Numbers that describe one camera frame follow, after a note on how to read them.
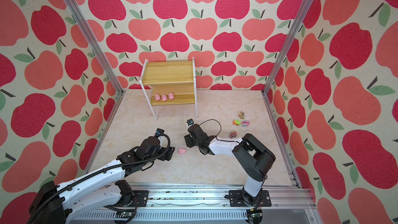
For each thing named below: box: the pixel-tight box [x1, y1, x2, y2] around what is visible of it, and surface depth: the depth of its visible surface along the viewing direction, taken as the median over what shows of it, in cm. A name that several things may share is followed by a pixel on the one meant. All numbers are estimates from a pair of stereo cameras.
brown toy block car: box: [238, 110, 246, 120], surface depth 107 cm
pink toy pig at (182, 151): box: [177, 147, 188, 155], surface depth 90 cm
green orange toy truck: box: [232, 119, 241, 126], surface depth 103 cm
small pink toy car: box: [229, 130, 238, 139], surface depth 97 cm
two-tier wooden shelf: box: [138, 57, 198, 121], surface depth 88 cm
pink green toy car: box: [242, 120, 250, 128], surface depth 103 cm
